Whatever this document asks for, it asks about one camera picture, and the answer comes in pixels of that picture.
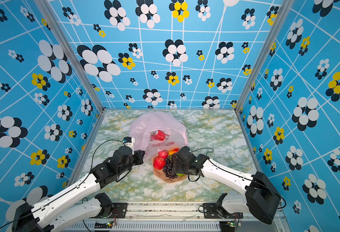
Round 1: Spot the aluminium corner post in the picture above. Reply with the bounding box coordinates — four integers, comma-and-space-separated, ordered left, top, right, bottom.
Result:
235, 0, 294, 113
34, 1, 104, 114

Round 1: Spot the red bell pepper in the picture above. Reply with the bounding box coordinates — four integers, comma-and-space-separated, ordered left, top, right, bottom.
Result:
150, 130, 166, 142

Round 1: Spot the pink red apple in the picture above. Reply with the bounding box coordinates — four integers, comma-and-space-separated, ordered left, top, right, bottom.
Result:
158, 150, 169, 160

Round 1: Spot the left aluminium corner post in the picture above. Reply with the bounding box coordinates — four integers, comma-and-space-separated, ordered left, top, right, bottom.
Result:
34, 1, 104, 114

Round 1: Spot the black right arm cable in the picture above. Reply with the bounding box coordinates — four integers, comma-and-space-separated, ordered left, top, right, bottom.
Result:
187, 147, 287, 209

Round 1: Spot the red wrinkled apple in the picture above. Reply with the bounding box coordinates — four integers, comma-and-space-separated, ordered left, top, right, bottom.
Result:
153, 157, 166, 170

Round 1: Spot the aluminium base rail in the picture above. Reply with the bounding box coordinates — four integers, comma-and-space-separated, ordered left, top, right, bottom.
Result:
65, 202, 291, 232

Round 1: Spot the right aluminium corner post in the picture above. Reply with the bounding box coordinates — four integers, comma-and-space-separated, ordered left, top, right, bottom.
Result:
235, 0, 294, 113

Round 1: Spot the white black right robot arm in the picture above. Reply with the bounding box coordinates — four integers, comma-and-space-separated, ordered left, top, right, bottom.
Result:
171, 147, 282, 225

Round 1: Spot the dark purple grape bunch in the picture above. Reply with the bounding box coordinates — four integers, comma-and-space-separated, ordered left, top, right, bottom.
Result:
163, 158, 178, 179

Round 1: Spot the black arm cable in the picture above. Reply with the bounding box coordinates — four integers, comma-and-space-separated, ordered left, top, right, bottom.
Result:
0, 139, 124, 232
187, 147, 287, 209

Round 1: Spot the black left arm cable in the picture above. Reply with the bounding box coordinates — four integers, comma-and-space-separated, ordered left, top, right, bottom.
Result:
0, 139, 124, 232

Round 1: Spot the yellow red mango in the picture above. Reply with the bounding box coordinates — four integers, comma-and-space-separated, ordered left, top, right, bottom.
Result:
168, 148, 180, 156

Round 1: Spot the beige wavy fruit bowl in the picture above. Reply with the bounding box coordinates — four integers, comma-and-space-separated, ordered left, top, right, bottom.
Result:
151, 146, 187, 184

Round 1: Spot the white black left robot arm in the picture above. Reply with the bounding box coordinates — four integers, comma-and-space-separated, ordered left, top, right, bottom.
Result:
11, 146, 145, 232

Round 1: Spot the pink translucent plastic bag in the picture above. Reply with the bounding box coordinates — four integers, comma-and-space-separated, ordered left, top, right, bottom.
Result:
129, 111, 188, 161

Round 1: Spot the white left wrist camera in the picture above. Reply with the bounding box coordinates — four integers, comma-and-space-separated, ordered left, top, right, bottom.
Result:
123, 137, 135, 154

